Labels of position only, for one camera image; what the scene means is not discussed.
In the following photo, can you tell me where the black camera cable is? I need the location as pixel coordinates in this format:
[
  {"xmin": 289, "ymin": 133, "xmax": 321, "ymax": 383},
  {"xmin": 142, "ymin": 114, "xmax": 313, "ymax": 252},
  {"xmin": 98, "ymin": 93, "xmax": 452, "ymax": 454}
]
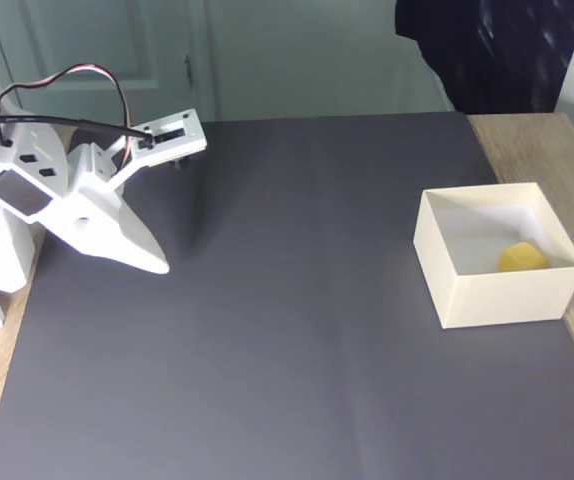
[{"xmin": 0, "ymin": 114, "xmax": 154, "ymax": 145}]

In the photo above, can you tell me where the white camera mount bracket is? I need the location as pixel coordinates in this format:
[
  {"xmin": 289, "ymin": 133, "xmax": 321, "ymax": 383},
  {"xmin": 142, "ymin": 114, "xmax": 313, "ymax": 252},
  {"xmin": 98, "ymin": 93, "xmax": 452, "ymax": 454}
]
[{"xmin": 110, "ymin": 108, "xmax": 210, "ymax": 184}]

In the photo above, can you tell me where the dark hanging cloth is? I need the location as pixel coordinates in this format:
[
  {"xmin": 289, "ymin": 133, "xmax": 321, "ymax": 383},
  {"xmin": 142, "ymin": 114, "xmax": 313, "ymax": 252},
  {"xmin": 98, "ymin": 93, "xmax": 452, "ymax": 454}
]
[{"xmin": 394, "ymin": 0, "xmax": 574, "ymax": 116}]

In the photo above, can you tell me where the yellow cube block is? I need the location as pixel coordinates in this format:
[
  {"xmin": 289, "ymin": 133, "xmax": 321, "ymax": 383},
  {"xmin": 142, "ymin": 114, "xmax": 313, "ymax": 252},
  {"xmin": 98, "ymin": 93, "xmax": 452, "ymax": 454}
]
[{"xmin": 496, "ymin": 241, "xmax": 549, "ymax": 274}]

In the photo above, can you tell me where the white open box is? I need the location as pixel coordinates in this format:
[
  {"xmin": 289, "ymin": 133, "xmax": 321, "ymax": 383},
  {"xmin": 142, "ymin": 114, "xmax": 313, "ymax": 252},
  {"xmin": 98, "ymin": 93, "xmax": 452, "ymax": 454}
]
[{"xmin": 411, "ymin": 181, "xmax": 574, "ymax": 330}]

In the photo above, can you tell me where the pale green panelled door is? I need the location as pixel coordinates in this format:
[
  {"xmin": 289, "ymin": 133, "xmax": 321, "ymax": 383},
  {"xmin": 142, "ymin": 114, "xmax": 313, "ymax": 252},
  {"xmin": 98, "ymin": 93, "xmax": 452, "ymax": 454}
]
[{"xmin": 0, "ymin": 0, "xmax": 219, "ymax": 126}]

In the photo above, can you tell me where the red white black servo cable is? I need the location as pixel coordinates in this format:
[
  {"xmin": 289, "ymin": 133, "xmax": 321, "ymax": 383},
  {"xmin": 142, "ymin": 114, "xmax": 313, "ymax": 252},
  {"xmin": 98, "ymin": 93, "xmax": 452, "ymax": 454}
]
[{"xmin": 0, "ymin": 63, "xmax": 136, "ymax": 170}]

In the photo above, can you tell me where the dark grey table mat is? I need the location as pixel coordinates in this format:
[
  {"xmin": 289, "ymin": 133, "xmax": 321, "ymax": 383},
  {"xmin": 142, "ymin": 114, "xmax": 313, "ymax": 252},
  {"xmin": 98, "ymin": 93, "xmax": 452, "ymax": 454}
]
[{"xmin": 0, "ymin": 110, "xmax": 574, "ymax": 480}]

